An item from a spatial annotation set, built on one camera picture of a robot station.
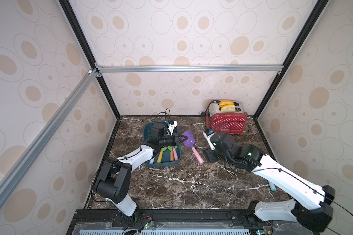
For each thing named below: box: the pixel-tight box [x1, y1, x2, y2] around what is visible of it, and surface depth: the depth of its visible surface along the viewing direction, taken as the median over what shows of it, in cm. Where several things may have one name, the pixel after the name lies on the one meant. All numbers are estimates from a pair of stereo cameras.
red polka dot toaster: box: [205, 99, 249, 134], surface depth 102 cm
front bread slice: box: [220, 104, 236, 113], surface depth 99 cm
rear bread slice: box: [219, 100, 234, 107], surface depth 102 cm
